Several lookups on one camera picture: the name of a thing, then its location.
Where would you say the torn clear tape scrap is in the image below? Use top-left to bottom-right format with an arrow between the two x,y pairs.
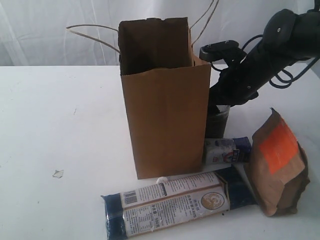
52,169 -> 64,179

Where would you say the blue noodle packet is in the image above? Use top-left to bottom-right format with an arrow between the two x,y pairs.
103,166 -> 257,240

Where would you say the dark can silver lid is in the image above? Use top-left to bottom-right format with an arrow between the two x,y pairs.
205,105 -> 230,139

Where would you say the brown pouch orange label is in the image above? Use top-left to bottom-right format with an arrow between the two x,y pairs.
245,109 -> 310,217

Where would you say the brown paper bag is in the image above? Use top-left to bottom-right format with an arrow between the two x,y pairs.
114,17 -> 211,179

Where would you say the small blue white packet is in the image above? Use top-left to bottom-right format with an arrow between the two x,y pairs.
202,137 -> 252,165

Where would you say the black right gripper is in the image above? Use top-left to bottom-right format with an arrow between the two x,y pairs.
208,56 -> 259,113

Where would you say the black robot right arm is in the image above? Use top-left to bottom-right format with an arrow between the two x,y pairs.
207,9 -> 320,114

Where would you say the white marshmallow near bag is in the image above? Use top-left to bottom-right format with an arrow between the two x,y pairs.
156,176 -> 169,184

